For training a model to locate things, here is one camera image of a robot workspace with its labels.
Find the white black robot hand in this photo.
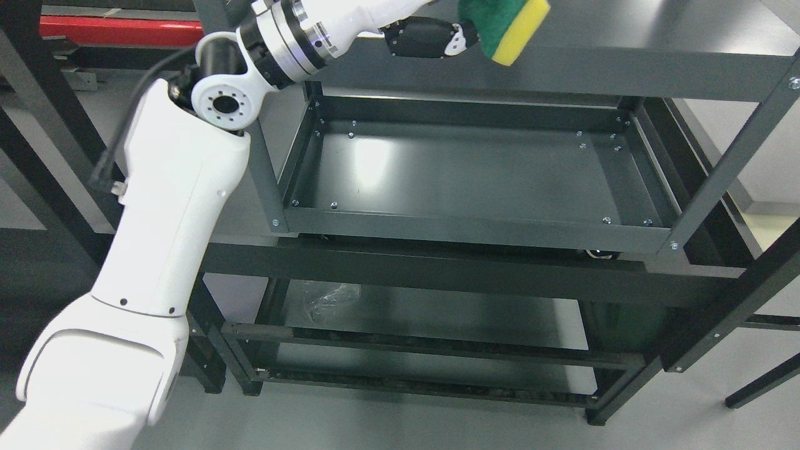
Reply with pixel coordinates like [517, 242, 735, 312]
[302, 1, 478, 59]

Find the green yellow sponge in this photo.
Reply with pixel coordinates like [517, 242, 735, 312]
[457, 1, 551, 68]

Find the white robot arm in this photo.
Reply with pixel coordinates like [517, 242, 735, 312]
[2, 1, 385, 449]

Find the grey metal shelf unit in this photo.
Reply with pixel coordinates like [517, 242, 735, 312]
[189, 1, 798, 426]

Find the black metal shelf rack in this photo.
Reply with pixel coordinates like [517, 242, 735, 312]
[2, 1, 122, 373]

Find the red metal beam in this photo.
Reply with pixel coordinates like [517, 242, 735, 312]
[38, 15, 204, 48]

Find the clear plastic bag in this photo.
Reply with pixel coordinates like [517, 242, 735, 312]
[302, 280, 362, 324]

